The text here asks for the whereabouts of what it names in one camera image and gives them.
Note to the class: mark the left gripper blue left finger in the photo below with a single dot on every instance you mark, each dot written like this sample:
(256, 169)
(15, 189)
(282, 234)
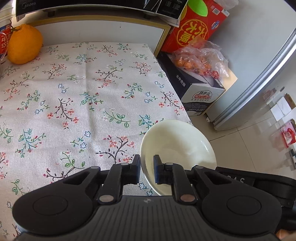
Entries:
(113, 180)

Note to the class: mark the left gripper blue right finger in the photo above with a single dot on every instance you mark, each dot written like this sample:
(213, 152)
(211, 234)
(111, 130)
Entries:
(175, 176)

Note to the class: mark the cream bowl large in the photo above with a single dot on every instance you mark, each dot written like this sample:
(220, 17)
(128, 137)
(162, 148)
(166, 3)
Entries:
(177, 142)

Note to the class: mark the person's right hand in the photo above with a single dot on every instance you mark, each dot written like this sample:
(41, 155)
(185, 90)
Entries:
(286, 235)

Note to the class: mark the floral tablecloth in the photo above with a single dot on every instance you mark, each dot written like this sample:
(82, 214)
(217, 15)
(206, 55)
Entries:
(75, 106)

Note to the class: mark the black white Ganten carton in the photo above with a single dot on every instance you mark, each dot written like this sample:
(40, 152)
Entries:
(197, 93)

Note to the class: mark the plastic bag of small oranges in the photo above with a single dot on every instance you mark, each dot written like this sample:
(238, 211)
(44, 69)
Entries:
(203, 58)

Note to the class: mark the red gift box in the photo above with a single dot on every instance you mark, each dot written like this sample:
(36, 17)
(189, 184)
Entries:
(199, 18)

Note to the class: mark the white gold-trimmed cabinet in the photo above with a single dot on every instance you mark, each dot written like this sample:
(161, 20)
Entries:
(95, 28)

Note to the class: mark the silver refrigerator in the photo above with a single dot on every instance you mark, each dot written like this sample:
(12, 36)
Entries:
(258, 39)

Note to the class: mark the large orange citrus on table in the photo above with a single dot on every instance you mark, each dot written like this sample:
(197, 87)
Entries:
(24, 45)

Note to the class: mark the black microwave oven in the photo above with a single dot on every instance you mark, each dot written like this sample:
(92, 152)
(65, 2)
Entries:
(169, 9)

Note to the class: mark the red white paper cup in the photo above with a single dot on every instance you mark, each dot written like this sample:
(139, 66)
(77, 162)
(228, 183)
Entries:
(5, 35)

